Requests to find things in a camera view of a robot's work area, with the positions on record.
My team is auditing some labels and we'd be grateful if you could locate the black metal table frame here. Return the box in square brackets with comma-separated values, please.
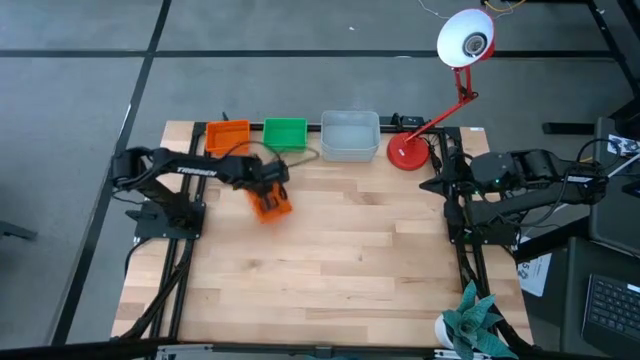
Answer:
[117, 119, 534, 360]

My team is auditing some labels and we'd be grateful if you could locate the white paper sheet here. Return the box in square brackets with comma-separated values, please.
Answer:
[517, 251, 553, 299]

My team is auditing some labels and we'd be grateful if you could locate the grey metal bar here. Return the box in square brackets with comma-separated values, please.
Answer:
[156, 343, 496, 360]

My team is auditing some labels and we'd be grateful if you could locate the black keyboard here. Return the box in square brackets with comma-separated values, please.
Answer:
[581, 273, 640, 357]

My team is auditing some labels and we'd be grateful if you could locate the black camera cable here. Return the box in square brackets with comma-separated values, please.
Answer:
[562, 137, 624, 201]
[227, 139, 322, 170]

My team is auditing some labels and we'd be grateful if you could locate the black power adapter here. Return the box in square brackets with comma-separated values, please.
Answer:
[391, 113, 427, 128]

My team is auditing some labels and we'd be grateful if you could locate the black floor bar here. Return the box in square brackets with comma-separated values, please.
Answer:
[541, 121, 594, 136]

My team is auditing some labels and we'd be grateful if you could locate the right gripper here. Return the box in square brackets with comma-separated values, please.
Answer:
[418, 151, 524, 197]

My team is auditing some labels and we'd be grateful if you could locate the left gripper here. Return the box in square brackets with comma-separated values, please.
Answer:
[233, 158, 291, 212]

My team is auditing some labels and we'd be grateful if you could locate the white cable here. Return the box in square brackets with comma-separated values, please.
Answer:
[602, 153, 640, 181]

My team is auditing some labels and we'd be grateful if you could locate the black side table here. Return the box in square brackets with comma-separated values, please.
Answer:
[588, 116, 640, 257]

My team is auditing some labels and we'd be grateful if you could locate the potted plant in white pot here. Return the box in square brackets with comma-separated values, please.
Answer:
[433, 279, 520, 360]

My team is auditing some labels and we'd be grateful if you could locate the black right camera cable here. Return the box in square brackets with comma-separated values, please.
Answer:
[562, 137, 624, 201]

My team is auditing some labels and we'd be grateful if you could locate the printed marker sheet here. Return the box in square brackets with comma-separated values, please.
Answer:
[606, 133, 640, 158]

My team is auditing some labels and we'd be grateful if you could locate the black stand leg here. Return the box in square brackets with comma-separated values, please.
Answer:
[584, 0, 632, 96]

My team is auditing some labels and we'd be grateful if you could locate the dark grey desk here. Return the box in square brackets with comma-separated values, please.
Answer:
[559, 236, 640, 360]

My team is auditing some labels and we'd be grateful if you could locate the black left camera cable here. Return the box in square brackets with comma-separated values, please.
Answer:
[227, 139, 322, 170]

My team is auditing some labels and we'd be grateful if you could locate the black lamp cord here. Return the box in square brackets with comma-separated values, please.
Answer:
[428, 130, 450, 174]

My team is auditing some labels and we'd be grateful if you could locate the yellow power cable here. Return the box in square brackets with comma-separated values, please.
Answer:
[482, 0, 528, 14]

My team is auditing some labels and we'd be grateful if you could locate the black stand foot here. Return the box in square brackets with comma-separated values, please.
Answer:
[0, 219, 39, 242]

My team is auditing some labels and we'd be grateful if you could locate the red desk lamp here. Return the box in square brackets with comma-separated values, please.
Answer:
[386, 8, 497, 172]

